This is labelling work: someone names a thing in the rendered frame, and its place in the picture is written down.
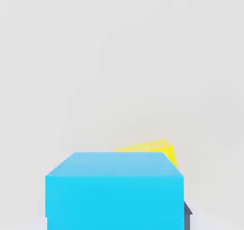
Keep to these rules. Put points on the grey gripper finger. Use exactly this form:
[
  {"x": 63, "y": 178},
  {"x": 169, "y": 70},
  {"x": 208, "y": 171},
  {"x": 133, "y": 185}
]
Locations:
[{"x": 187, "y": 217}]

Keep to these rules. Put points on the small blue cube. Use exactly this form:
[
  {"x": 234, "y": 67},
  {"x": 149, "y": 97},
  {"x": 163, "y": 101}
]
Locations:
[{"x": 114, "y": 195}]

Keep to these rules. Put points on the small yellow cube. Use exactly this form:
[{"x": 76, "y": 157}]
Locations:
[{"x": 167, "y": 150}]

